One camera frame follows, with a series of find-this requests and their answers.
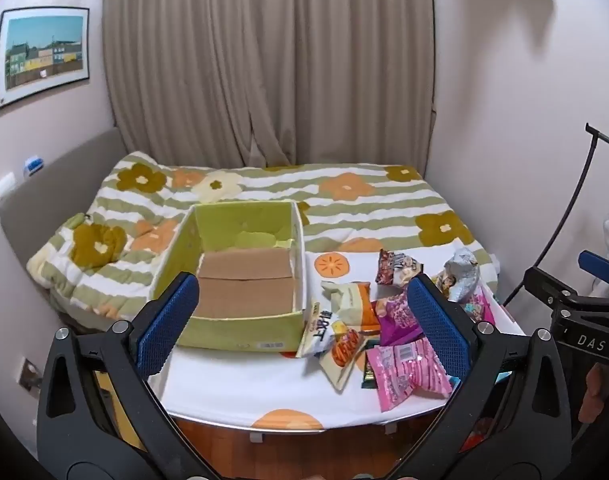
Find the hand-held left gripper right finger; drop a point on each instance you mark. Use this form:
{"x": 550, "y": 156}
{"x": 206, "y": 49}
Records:
{"x": 439, "y": 330}

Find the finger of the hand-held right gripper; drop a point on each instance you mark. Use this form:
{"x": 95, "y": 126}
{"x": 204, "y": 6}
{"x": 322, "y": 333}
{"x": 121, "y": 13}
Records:
{"x": 549, "y": 287}
{"x": 596, "y": 265}

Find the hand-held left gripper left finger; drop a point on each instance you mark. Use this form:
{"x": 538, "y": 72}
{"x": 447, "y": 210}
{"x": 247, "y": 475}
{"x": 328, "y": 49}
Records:
{"x": 167, "y": 330}

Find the silver snack packet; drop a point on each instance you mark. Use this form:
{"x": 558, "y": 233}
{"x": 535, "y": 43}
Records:
{"x": 459, "y": 272}

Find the green cardboard box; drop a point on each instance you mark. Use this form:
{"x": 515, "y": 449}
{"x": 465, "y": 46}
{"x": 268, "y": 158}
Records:
{"x": 234, "y": 330}

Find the brown snack packet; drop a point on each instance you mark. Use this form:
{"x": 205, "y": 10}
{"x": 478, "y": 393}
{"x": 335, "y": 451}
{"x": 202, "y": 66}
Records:
{"x": 397, "y": 267}

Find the person's right hand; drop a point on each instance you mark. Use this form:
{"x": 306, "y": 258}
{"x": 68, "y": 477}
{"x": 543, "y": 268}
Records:
{"x": 595, "y": 392}

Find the purple snack packet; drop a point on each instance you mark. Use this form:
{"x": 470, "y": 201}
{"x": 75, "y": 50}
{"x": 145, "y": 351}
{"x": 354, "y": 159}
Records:
{"x": 397, "y": 320}

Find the magenta snack packet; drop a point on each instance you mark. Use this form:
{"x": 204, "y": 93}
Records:
{"x": 479, "y": 307}

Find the pink snack packet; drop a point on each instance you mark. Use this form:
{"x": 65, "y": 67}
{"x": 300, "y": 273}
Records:
{"x": 404, "y": 370}

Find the dark green snack packet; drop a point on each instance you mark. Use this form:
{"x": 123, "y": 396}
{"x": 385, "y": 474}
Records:
{"x": 368, "y": 372}

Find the black hoop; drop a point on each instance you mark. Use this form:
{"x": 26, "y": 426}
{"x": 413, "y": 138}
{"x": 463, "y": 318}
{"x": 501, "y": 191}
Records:
{"x": 579, "y": 180}

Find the cream orange snack packet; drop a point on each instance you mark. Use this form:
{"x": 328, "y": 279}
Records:
{"x": 352, "y": 300}

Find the orange white noodle packet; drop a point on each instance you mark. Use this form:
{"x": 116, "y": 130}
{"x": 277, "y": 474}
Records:
{"x": 342, "y": 355}

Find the white yellow chips packet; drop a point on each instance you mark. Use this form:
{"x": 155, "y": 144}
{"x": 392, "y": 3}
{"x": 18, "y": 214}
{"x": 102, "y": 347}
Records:
{"x": 322, "y": 330}

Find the striped floral blanket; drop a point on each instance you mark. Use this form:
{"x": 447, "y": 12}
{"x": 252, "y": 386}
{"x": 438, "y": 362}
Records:
{"x": 364, "y": 210}

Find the grey bed headboard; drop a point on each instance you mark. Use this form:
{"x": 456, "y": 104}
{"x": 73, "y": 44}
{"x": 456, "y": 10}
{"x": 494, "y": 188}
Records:
{"x": 59, "y": 180}

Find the small blue white gadget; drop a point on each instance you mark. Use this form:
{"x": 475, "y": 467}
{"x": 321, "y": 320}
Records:
{"x": 33, "y": 165}

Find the beige curtain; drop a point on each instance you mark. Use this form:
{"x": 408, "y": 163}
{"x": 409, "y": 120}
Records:
{"x": 264, "y": 60}

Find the wall socket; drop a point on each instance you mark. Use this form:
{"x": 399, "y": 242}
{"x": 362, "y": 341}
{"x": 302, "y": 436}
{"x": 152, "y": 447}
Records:
{"x": 30, "y": 375}

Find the white wall switch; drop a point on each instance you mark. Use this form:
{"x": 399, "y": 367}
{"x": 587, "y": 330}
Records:
{"x": 5, "y": 185}

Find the framed wall picture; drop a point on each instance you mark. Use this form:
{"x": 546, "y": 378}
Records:
{"x": 44, "y": 55}

